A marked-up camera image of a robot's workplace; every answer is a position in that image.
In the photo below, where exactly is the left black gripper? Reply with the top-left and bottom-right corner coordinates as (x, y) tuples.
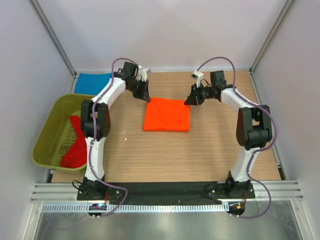
(127, 79), (151, 102)

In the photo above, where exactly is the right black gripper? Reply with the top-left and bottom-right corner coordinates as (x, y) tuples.
(185, 82), (215, 106)

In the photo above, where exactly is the orange t shirt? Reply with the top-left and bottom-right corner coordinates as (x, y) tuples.
(142, 97), (190, 132)

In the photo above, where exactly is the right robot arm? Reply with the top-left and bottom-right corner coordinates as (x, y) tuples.
(184, 70), (273, 199)

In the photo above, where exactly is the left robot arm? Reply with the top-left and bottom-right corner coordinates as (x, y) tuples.
(77, 58), (151, 200)

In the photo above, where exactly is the blue folded t shirt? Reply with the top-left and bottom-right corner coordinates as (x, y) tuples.
(74, 73), (112, 96)

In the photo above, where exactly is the red t shirt in basket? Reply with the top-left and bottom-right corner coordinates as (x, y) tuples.
(59, 115), (87, 169)

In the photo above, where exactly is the olive green plastic basket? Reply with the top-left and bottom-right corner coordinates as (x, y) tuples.
(31, 93), (94, 174)

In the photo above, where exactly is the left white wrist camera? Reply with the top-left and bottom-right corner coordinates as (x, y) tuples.
(136, 65), (151, 82)

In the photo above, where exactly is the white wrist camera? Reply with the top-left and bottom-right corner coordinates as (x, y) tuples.
(191, 70), (204, 88)
(136, 65), (151, 82)

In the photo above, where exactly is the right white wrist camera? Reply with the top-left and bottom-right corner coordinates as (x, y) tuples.
(191, 70), (204, 88)

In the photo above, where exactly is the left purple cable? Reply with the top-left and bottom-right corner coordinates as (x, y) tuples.
(72, 57), (141, 221)

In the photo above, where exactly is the purple cable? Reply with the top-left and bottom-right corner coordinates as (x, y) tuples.
(196, 56), (279, 221)
(72, 57), (141, 221)

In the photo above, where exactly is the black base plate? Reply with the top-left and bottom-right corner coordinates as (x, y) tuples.
(75, 181), (256, 206)

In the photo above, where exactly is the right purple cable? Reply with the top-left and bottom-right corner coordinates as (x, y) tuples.
(196, 56), (279, 221)

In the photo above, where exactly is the aluminium frame rail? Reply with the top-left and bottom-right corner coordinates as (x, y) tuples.
(30, 180), (304, 203)

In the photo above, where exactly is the right aluminium corner post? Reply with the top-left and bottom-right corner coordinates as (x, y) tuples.
(249, 0), (296, 76)

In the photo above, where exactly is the aluminium corner post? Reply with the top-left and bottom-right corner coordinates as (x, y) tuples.
(29, 0), (77, 78)
(249, 0), (296, 76)

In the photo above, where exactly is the white slotted cable duct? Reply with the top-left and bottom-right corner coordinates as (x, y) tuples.
(41, 202), (229, 214)

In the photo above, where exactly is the left aluminium corner post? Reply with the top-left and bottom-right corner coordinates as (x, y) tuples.
(29, 0), (77, 78)

